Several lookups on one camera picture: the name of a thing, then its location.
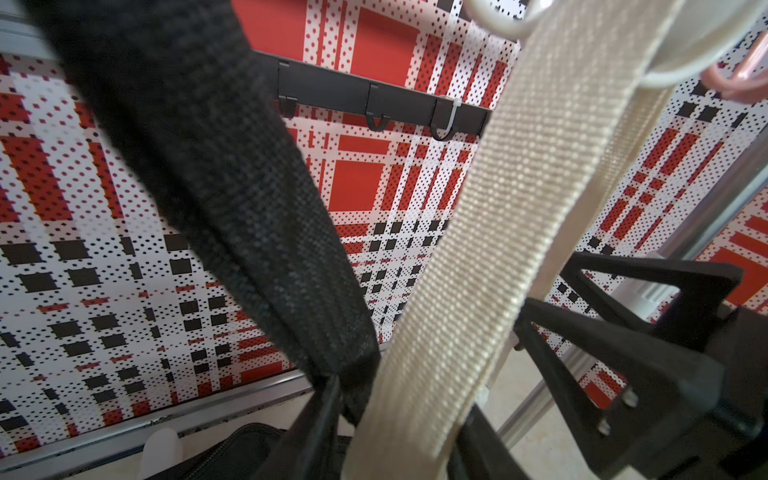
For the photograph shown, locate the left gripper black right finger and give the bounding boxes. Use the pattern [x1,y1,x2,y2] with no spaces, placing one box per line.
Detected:
[561,252,744,351]

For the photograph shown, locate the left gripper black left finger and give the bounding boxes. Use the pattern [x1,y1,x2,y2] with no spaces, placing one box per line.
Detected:
[514,299,724,474]

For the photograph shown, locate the cream sling bag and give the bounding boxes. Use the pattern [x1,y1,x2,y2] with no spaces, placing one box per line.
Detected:
[342,1,672,479]

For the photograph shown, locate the black sling bag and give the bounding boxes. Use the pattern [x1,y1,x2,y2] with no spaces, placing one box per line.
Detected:
[24,1,381,479]

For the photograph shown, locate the pink plastic hook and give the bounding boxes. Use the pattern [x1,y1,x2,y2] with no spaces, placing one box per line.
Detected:
[700,31,767,104]

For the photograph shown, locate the white plastic hook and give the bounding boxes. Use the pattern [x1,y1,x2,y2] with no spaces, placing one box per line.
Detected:
[464,0,767,89]

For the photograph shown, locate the black wall hook rail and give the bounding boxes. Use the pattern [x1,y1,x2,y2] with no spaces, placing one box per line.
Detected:
[252,50,492,141]

